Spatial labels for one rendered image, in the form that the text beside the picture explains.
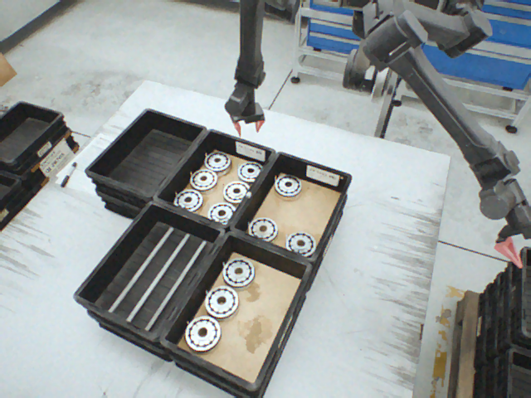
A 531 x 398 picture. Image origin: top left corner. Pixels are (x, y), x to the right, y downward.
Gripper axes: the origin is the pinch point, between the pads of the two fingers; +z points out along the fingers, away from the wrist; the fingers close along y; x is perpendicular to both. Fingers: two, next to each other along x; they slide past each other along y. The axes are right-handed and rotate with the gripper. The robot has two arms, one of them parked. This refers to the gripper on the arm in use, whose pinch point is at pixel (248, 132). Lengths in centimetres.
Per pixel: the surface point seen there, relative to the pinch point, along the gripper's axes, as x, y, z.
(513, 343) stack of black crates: -84, 74, 58
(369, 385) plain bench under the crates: -82, 10, 37
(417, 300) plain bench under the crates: -63, 39, 37
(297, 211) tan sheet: -22.0, 10.5, 23.4
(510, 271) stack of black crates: -59, 94, 58
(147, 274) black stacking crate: -28, -45, 24
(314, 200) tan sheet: -19.2, 18.7, 23.4
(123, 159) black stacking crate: 27, -46, 22
